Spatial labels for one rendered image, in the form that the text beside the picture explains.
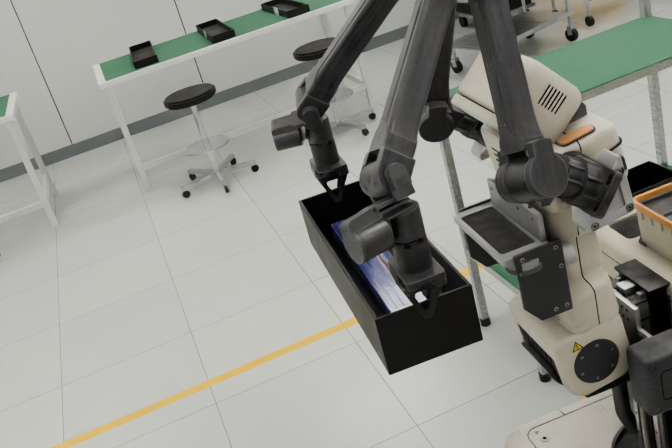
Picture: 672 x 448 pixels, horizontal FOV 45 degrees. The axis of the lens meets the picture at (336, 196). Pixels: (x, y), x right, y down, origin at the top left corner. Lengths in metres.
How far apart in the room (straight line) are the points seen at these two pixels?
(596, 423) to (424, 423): 0.73
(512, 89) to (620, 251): 0.73
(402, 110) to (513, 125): 0.21
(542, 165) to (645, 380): 0.60
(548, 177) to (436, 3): 0.33
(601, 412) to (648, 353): 0.61
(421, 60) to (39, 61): 5.86
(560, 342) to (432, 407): 1.23
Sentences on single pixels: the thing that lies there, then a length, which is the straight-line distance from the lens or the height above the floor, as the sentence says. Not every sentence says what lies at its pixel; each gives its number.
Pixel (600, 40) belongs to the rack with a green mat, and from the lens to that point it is 3.04.
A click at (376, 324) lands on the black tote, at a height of 1.12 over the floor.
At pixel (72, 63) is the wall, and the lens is 7.02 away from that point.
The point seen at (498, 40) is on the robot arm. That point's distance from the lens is 1.40.
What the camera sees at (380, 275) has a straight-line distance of 1.58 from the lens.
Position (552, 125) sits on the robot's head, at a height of 1.26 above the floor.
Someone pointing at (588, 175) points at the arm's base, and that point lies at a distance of 1.43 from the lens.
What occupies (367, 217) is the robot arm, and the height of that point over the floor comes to 1.31.
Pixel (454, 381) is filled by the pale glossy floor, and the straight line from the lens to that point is 3.00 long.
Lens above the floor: 1.84
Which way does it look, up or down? 23 degrees down
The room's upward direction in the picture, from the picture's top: 16 degrees counter-clockwise
